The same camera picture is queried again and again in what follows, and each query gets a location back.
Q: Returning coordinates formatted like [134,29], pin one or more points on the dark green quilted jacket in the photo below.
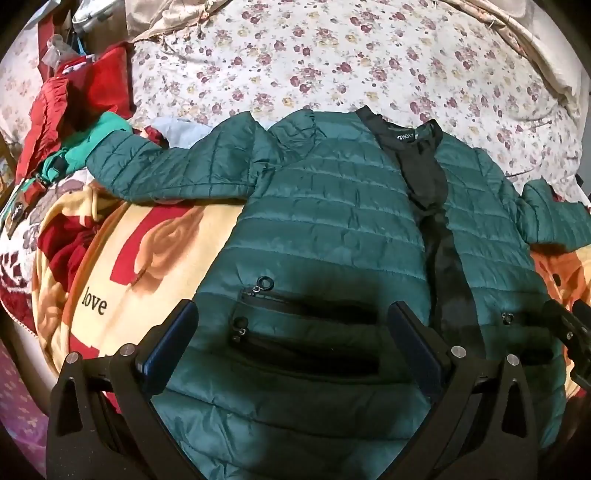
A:
[323,221]

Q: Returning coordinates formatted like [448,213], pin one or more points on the rose printed blanket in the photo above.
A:
[138,258]

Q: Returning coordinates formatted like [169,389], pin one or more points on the beige crumpled cloth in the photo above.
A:
[184,18]

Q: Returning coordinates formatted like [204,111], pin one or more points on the red garment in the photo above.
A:
[48,110]

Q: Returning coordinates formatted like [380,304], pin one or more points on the floral bed sheet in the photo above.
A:
[323,60]

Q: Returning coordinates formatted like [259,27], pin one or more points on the white pillow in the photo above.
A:
[545,55]

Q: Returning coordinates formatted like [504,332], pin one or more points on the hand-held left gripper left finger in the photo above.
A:
[170,342]

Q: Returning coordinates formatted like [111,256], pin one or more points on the light blue fleece garment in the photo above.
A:
[182,130]

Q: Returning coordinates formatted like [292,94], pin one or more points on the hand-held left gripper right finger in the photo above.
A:
[416,344]

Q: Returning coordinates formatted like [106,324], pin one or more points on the clothing hang tag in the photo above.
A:
[14,210]

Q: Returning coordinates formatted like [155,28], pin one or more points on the teal green garment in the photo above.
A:
[99,134]

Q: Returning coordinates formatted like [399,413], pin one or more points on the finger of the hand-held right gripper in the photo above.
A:
[561,318]

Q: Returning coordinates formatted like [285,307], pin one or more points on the purple floral cloth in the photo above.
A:
[21,406]

